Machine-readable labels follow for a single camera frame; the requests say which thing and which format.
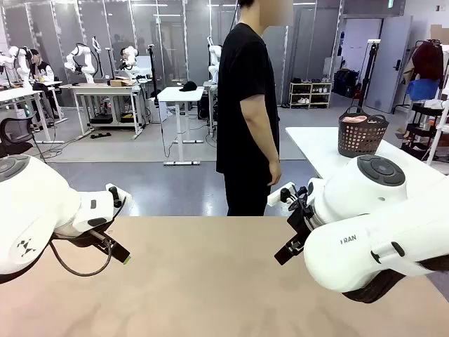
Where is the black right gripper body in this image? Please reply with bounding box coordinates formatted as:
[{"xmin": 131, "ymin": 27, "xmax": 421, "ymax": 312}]
[{"xmin": 286, "ymin": 206, "xmax": 319, "ymax": 254}]

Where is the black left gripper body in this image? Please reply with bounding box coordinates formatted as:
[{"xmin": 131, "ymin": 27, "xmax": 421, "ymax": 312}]
[{"xmin": 52, "ymin": 224, "xmax": 117, "ymax": 252}]

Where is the person's right forearm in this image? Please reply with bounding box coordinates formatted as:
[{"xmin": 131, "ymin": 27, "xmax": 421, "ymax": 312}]
[{"xmin": 241, "ymin": 117, "xmax": 282, "ymax": 166}]

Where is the person's right hand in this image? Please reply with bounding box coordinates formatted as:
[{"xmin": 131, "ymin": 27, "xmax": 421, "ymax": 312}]
[{"xmin": 268, "ymin": 159, "xmax": 283, "ymax": 187}]

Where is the white side table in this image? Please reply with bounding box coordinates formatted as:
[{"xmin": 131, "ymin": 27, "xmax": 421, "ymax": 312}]
[{"xmin": 284, "ymin": 125, "xmax": 449, "ymax": 184}]

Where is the dark brown laundry basket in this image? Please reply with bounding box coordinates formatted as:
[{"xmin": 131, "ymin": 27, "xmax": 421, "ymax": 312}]
[{"xmin": 337, "ymin": 105, "xmax": 390, "ymax": 159}]

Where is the black office chair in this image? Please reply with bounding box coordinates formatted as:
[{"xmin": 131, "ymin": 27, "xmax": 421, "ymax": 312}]
[{"xmin": 0, "ymin": 117, "xmax": 39, "ymax": 158}]

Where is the white shoe rack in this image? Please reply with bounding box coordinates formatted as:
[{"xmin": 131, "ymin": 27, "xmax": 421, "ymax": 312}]
[{"xmin": 288, "ymin": 81, "xmax": 333, "ymax": 110}]

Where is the white standing desk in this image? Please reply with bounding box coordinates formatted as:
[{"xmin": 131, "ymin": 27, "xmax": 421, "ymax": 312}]
[
  {"xmin": 69, "ymin": 82, "xmax": 143, "ymax": 140},
  {"xmin": 156, "ymin": 86, "xmax": 206, "ymax": 166},
  {"xmin": 0, "ymin": 81, "xmax": 68, "ymax": 145}
]

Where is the black trolley cart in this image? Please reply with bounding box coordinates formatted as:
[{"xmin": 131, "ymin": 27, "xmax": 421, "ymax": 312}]
[{"xmin": 403, "ymin": 102, "xmax": 445, "ymax": 157}]

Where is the person in black clothes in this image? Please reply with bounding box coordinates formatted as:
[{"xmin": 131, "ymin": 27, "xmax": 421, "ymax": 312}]
[{"xmin": 215, "ymin": 0, "xmax": 295, "ymax": 217}]

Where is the black tripod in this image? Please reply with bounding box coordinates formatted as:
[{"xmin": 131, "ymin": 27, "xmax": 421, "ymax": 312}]
[{"xmin": 147, "ymin": 43, "xmax": 159, "ymax": 100}]

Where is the seated person in jacket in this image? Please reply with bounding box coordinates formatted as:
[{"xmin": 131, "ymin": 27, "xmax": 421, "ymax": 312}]
[{"xmin": 29, "ymin": 48, "xmax": 56, "ymax": 84}]

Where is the blue bag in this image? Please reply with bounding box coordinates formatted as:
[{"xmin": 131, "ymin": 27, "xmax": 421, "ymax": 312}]
[{"xmin": 406, "ymin": 78, "xmax": 442, "ymax": 104}]

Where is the grey door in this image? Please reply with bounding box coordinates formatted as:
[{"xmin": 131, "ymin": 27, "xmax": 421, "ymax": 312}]
[{"xmin": 364, "ymin": 15, "xmax": 413, "ymax": 114}]

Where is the beige coat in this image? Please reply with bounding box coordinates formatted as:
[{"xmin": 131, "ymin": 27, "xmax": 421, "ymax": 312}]
[{"xmin": 402, "ymin": 62, "xmax": 416, "ymax": 86}]

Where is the dark red coat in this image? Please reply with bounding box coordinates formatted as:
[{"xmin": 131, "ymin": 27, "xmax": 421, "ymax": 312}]
[{"xmin": 410, "ymin": 41, "xmax": 445, "ymax": 83}]

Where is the brown cardboard box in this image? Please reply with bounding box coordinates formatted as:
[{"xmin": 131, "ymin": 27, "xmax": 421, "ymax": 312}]
[{"xmin": 429, "ymin": 24, "xmax": 449, "ymax": 45}]

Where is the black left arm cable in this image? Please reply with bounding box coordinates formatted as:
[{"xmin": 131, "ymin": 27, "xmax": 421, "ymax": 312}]
[{"xmin": 48, "ymin": 195, "xmax": 128, "ymax": 277}]

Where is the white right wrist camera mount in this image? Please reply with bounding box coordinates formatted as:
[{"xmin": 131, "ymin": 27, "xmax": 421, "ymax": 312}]
[{"xmin": 267, "ymin": 182, "xmax": 315, "ymax": 219}]

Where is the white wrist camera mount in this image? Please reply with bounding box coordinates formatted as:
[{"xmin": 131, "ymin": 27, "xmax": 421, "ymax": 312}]
[
  {"xmin": 267, "ymin": 182, "xmax": 315, "ymax": 219},
  {"xmin": 105, "ymin": 182, "xmax": 133, "ymax": 209}
]

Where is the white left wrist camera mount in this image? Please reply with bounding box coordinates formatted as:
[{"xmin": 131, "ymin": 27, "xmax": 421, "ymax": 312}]
[{"xmin": 105, "ymin": 182, "xmax": 133, "ymax": 209}]

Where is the dark right arm cable sleeve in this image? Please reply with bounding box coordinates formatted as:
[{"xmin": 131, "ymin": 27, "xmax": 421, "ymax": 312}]
[{"xmin": 341, "ymin": 258, "xmax": 449, "ymax": 305}]

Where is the black camera stand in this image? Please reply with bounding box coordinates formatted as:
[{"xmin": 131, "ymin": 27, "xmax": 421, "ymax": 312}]
[{"xmin": 356, "ymin": 39, "xmax": 382, "ymax": 114}]

